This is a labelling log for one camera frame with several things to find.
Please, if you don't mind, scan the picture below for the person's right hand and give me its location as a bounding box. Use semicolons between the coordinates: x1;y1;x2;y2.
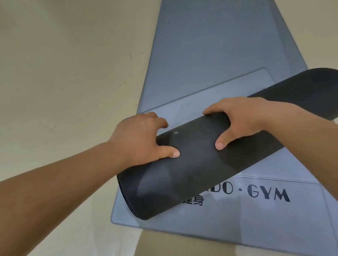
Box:
201;93;278;152

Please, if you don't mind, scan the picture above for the person's left hand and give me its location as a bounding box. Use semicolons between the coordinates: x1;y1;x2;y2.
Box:
105;110;181;170

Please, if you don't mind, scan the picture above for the person's left forearm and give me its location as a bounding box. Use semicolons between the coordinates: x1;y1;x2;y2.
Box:
0;140;134;256

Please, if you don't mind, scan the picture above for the person's right forearm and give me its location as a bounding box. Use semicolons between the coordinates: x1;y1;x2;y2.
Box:
259;95;338;242

